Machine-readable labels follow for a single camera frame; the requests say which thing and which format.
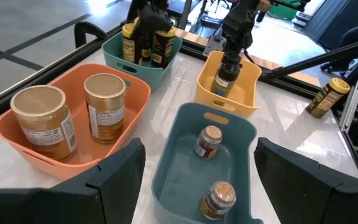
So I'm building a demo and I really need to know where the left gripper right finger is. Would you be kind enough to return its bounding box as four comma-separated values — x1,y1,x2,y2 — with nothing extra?
254,136,358,224

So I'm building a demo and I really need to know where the black arched bracket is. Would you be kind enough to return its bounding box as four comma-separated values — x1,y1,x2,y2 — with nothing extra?
74,21,109,50

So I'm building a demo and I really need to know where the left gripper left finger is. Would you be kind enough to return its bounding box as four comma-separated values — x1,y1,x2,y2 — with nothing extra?
0,138,147,224

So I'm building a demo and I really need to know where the cork-stoppered small glass jar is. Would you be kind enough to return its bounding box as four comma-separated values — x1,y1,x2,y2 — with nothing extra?
194,125,223,159
200,181,237,221

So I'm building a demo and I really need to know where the teal green plastic bin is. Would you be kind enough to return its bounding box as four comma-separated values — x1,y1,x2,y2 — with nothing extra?
101,29,183,91

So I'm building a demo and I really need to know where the silver slotted bracket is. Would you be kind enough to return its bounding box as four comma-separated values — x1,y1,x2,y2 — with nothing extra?
339,80,358,134

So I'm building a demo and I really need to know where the orange plastic bin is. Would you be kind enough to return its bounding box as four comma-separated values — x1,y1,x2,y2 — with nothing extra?
0,63,152,181

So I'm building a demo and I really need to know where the slate blue plastic bin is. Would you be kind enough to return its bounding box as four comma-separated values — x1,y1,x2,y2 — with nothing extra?
150,101,264,224

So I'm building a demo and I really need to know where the tan-lid furikake glass jar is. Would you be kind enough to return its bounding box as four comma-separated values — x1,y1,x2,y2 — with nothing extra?
10,85,78,162
83,73,127,144

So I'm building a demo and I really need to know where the black curtain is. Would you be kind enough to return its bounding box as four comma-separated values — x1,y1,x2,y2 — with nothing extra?
303,0,357,49

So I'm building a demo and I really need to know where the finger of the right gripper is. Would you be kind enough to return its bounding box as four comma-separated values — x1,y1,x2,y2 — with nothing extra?
141,2,173,32
126,0,151,65

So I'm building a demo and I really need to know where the yellow plastic bin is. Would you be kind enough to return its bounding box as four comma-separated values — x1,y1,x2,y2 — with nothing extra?
194,50,263,119

